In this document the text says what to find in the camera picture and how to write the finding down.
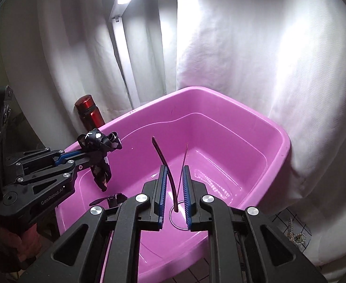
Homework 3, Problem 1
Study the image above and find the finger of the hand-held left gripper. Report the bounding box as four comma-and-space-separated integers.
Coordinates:
6, 148, 87, 169
16, 154, 103, 185

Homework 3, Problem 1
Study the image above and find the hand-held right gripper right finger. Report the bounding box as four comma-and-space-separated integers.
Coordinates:
182, 165, 329, 283

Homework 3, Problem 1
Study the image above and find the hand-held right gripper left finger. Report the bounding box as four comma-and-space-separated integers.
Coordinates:
19, 165, 169, 283

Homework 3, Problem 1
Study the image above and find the dark red strap with ring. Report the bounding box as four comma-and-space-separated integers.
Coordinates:
151, 136, 192, 231

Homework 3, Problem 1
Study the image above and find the black patterned ribbon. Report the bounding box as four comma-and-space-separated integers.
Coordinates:
77, 128, 123, 192

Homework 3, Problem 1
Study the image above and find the pink plastic basin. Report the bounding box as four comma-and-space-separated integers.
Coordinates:
55, 86, 291, 275

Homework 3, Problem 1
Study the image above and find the pearl and gold jewelry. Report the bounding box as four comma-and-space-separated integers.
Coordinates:
284, 218, 307, 246

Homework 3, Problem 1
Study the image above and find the black clip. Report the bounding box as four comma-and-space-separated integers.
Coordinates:
90, 193, 128, 210

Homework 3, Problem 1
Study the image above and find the red bottle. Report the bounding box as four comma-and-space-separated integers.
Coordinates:
74, 94, 106, 129

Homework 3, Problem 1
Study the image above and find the white grid tablecloth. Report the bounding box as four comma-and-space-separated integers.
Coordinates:
167, 207, 313, 283

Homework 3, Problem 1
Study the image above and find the white light bar lamp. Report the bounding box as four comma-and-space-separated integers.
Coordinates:
108, 0, 150, 113

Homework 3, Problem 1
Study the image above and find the white curtain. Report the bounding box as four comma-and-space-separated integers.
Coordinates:
0, 0, 346, 272

